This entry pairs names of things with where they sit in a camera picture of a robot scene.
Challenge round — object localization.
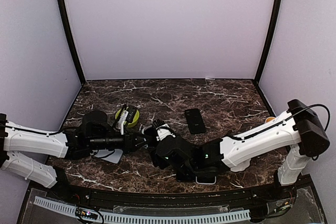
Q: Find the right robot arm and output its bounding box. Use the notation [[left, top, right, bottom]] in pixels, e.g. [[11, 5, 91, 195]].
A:
[[151, 99, 330, 200]]

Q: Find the black front rail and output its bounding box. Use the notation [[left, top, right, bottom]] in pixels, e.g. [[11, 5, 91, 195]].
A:
[[28, 175, 312, 209]]

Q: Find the green bowl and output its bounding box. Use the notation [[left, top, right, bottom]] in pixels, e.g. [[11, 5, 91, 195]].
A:
[[115, 110, 140, 128]]

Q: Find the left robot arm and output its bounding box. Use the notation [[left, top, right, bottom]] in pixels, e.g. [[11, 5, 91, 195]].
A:
[[1, 111, 151, 201]]

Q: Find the right black frame post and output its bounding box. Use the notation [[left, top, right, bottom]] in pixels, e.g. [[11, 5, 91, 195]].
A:
[[254, 0, 281, 86]]

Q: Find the light blue phone case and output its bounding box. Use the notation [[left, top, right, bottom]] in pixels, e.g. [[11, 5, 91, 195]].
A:
[[142, 126, 158, 143]]

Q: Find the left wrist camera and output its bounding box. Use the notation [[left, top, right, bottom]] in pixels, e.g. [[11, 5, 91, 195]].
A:
[[113, 104, 138, 135]]

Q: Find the lavender phone case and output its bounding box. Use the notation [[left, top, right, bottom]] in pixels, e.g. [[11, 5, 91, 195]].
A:
[[195, 176, 217, 185]]

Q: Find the patterned white mug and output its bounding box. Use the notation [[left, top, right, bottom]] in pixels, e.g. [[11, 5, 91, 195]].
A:
[[265, 116, 275, 123]]

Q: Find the white cable duct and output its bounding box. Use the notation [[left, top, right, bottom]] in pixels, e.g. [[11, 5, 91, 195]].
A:
[[33, 196, 251, 223]]

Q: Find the left black frame post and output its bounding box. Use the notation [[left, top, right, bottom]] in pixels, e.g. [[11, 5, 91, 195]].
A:
[[57, 0, 86, 85]]

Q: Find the black magsafe phone case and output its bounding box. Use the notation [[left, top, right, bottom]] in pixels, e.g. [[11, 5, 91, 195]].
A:
[[184, 108, 206, 135]]

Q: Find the silver white phone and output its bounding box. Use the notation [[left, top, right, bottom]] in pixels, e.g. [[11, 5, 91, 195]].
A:
[[93, 149, 123, 164]]

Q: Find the black frame post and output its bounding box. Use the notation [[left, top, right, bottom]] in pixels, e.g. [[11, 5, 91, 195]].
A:
[[57, 0, 86, 85], [254, 0, 281, 86]]

